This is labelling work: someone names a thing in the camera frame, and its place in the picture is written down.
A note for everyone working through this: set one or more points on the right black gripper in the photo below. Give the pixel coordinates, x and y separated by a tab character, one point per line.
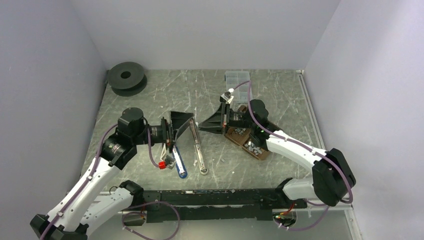
216	123

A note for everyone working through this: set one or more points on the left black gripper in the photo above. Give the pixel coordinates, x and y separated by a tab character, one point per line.
178	119

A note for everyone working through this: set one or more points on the brown staple tray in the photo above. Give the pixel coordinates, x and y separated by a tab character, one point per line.
251	142

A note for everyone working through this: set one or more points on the black beige stapler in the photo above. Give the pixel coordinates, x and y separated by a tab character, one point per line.
203	169

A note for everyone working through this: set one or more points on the blue stapler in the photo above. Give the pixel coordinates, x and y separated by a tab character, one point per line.
179	163

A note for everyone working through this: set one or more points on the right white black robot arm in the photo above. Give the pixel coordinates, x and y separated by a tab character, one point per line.
331	179

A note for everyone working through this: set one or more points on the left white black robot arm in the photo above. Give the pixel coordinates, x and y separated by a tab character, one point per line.
76	216

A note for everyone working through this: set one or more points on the clear plastic organizer box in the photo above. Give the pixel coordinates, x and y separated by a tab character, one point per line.
234	79

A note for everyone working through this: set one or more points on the black filament spool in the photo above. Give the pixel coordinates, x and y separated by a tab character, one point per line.
127	79

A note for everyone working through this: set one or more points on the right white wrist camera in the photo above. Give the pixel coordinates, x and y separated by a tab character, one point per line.
227	97

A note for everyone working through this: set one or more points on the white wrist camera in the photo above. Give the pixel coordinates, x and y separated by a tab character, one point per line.
166	161
227	97

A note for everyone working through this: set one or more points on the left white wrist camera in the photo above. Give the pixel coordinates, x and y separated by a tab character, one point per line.
166	161

